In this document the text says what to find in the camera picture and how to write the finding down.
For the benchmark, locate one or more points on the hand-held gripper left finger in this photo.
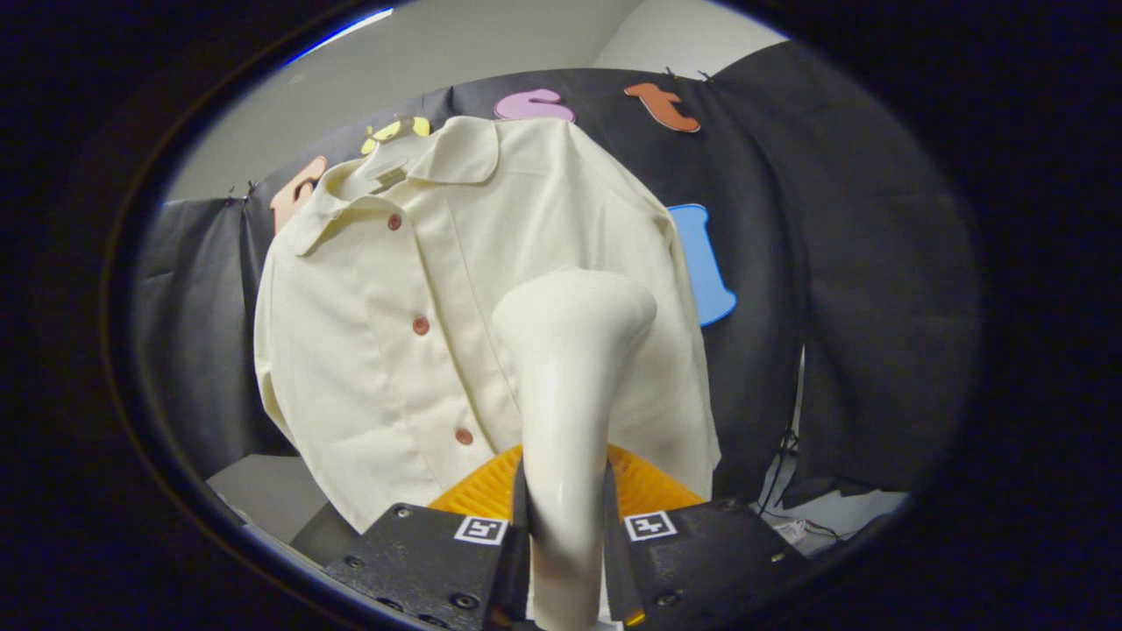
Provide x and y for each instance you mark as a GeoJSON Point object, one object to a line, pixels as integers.
{"type": "Point", "coordinates": [412, 561]}

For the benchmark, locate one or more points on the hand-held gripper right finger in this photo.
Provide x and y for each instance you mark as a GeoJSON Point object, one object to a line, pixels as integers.
{"type": "Point", "coordinates": [710, 556]}

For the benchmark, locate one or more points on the cream button-up shirt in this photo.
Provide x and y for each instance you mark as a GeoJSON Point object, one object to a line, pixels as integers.
{"type": "Point", "coordinates": [377, 350]}

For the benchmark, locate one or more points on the white garment steamer head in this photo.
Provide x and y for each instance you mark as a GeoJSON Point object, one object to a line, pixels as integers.
{"type": "Point", "coordinates": [570, 394]}

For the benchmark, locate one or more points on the white clothes hanger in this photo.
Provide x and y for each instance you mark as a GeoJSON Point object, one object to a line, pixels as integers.
{"type": "Point", "coordinates": [386, 171]}

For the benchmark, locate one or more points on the grey drawer cabinet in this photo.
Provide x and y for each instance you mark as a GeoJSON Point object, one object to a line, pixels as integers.
{"type": "Point", "coordinates": [263, 491]}

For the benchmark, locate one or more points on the black backdrop cloth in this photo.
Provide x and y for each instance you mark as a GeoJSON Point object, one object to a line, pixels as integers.
{"type": "Point", "coordinates": [877, 307]}

